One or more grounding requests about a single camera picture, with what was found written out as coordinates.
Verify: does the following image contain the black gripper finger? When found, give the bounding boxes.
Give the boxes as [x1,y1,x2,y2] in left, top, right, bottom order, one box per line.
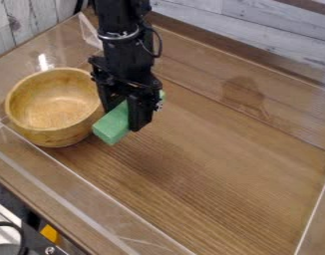
[96,81,127,113]
[127,91,163,131]

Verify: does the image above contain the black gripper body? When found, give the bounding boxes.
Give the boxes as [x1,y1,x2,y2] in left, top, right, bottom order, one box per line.
[88,31,163,96]

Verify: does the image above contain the green rectangular block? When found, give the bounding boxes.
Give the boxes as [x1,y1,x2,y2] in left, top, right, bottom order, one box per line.
[92,90,164,145]

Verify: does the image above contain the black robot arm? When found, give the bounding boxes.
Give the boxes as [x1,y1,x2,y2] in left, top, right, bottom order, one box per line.
[88,0,163,131]

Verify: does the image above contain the brown wooden bowl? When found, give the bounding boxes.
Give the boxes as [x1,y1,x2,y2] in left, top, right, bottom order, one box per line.
[4,68,104,147]

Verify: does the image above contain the yellow and black device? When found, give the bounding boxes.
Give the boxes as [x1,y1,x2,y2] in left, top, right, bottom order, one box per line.
[24,211,85,255]

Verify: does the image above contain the clear acrylic corner bracket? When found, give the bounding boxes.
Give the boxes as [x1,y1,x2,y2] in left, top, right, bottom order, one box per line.
[77,13,103,50]

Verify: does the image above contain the clear acrylic barrier wall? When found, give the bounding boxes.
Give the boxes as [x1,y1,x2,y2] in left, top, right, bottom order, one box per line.
[0,14,325,255]

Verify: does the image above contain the black cable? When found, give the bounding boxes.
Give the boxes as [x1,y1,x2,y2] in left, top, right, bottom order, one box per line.
[0,221,29,255]

